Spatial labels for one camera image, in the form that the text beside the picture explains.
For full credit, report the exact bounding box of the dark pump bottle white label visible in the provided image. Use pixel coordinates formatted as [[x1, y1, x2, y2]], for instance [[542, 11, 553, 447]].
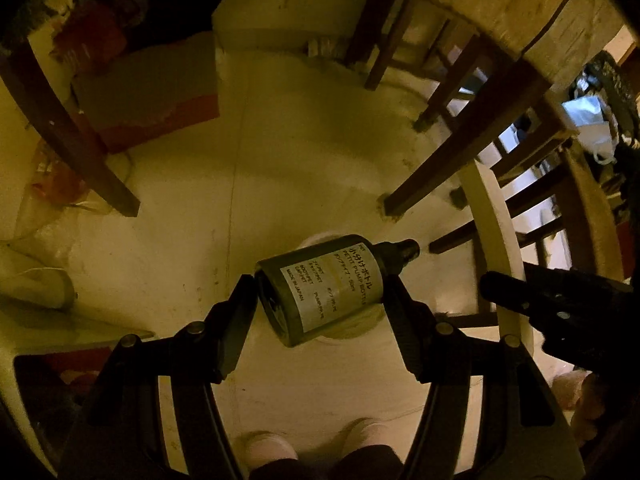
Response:
[[255, 234, 420, 348]]

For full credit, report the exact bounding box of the person's right hand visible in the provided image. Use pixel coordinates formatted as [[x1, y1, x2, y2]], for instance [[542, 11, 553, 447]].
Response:
[[570, 372, 611, 448]]

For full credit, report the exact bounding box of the wooden chair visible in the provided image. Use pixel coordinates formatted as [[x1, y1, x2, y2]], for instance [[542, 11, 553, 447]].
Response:
[[344, 0, 626, 331]]

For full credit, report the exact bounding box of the red cardboard box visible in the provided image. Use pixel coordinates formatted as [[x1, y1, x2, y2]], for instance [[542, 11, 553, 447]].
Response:
[[72, 32, 219, 154]]

